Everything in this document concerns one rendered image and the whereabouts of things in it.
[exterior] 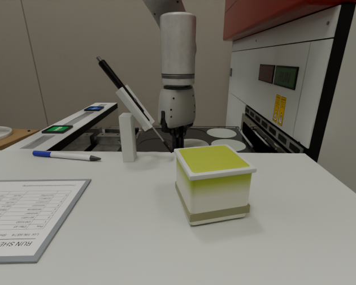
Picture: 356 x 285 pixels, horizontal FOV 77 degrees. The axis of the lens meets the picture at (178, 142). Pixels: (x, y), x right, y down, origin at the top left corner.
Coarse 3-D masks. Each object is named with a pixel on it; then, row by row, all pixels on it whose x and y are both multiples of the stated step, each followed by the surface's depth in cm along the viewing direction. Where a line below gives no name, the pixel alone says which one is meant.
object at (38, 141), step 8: (96, 104) 93; (104, 104) 94; (112, 104) 93; (80, 112) 80; (88, 112) 80; (96, 112) 80; (64, 120) 69; (72, 120) 70; (80, 120) 69; (88, 120) 69; (72, 128) 61; (32, 136) 55; (40, 136) 55; (48, 136) 56; (56, 136) 55; (64, 136) 55; (16, 144) 50; (24, 144) 50; (32, 144) 51; (40, 144) 51; (48, 144) 50
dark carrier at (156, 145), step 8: (152, 128) 81; (160, 128) 82; (192, 128) 81; (200, 128) 81; (208, 128) 81; (232, 128) 81; (144, 136) 73; (152, 136) 73; (168, 136) 73; (184, 136) 73; (192, 136) 73; (200, 136) 73; (208, 136) 73; (240, 136) 73; (136, 144) 66; (144, 144) 67; (152, 144) 67; (160, 144) 67; (168, 144) 67; (248, 144) 66; (240, 152) 61; (248, 152) 61
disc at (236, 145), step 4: (216, 140) 70; (220, 140) 70; (224, 140) 70; (228, 140) 70; (232, 140) 70; (236, 140) 70; (212, 144) 66; (216, 144) 66; (220, 144) 66; (228, 144) 66; (232, 144) 66; (236, 144) 66; (240, 144) 66; (244, 144) 66; (232, 148) 64; (236, 148) 64; (240, 148) 64; (244, 148) 64
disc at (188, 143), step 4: (184, 140) 70; (188, 140) 70; (192, 140) 70; (196, 140) 70; (200, 140) 70; (184, 144) 66; (188, 144) 66; (192, 144) 66; (196, 144) 66; (200, 144) 66; (204, 144) 66; (208, 144) 66
